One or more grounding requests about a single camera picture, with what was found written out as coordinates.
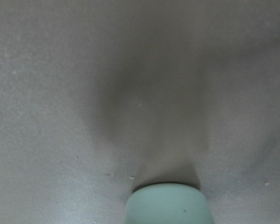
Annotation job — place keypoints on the green plastic cup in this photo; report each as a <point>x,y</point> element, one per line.
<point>168,203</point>

